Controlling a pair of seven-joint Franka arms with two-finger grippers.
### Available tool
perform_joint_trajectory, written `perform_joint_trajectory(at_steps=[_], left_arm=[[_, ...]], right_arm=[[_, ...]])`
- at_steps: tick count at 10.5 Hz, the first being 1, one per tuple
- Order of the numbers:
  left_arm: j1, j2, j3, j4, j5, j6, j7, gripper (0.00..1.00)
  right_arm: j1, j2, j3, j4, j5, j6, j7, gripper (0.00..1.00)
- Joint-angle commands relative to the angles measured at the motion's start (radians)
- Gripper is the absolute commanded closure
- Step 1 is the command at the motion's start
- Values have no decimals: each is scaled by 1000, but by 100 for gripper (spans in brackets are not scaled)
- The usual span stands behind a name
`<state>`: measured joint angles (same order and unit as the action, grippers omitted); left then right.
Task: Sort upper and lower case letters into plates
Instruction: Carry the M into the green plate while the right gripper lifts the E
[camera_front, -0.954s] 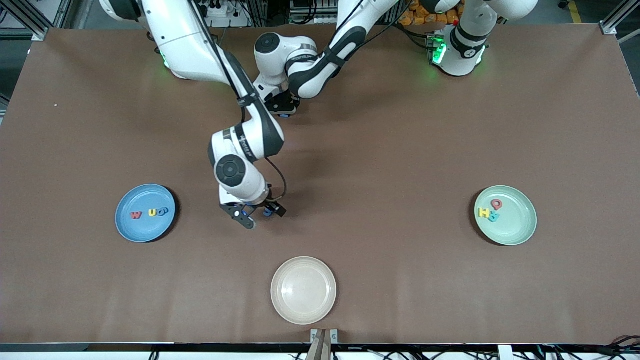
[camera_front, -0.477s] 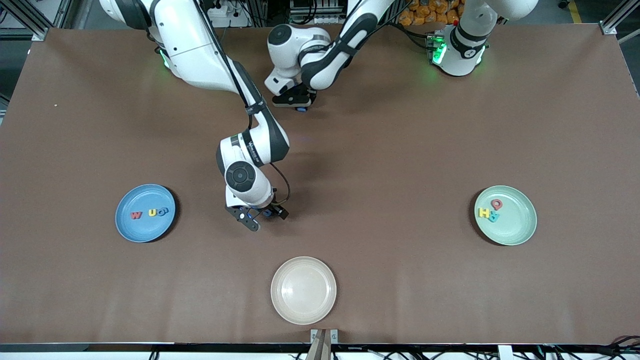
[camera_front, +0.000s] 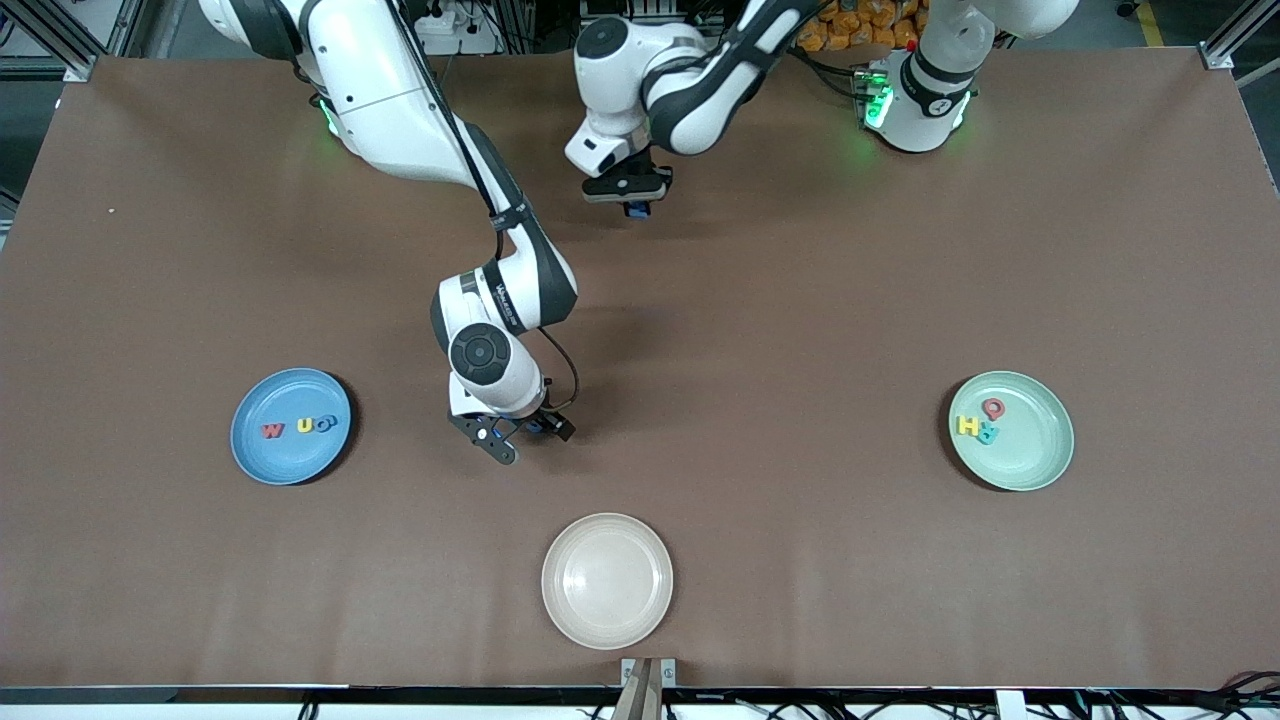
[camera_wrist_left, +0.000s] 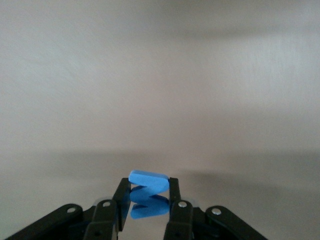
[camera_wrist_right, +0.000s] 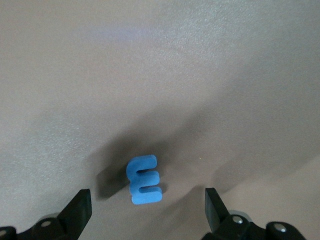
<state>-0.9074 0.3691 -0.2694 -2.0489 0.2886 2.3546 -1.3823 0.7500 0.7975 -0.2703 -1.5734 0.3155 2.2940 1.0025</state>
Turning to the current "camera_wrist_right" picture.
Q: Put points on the blue foam letter m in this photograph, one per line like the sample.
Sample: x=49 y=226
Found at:
x=133 y=185

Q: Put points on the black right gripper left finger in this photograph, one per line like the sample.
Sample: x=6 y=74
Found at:
x=75 y=215

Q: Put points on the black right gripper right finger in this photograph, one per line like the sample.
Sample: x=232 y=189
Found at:
x=215 y=215

